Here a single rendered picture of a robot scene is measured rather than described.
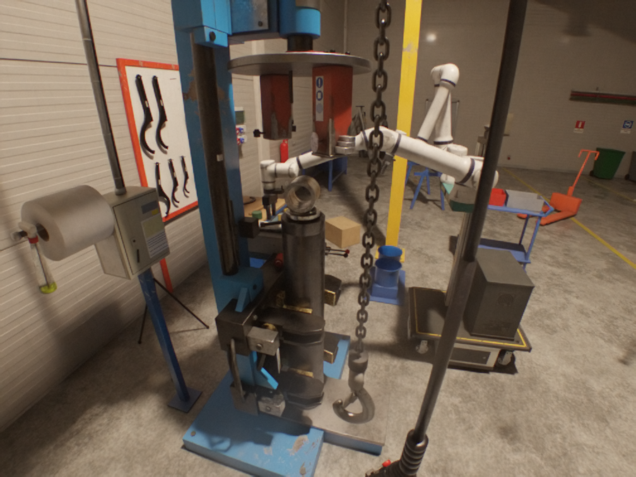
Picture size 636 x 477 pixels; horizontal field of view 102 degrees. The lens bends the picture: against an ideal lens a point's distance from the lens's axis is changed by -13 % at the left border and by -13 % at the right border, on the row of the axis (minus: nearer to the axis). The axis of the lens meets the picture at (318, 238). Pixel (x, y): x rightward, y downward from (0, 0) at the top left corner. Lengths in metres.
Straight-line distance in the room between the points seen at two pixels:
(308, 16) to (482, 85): 11.13
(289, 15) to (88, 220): 1.13
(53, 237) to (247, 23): 1.13
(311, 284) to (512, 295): 1.55
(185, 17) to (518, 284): 2.41
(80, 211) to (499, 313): 2.62
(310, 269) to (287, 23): 1.03
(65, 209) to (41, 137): 1.37
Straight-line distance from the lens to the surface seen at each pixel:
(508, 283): 2.43
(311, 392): 1.80
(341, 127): 1.16
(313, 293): 1.52
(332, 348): 2.02
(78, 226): 1.46
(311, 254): 1.40
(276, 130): 1.43
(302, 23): 1.29
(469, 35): 12.31
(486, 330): 2.66
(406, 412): 2.44
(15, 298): 2.79
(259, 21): 1.35
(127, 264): 1.69
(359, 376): 0.61
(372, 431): 2.14
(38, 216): 1.51
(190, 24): 1.27
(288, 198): 1.35
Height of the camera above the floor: 1.97
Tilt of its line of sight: 25 degrees down
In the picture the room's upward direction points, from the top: straight up
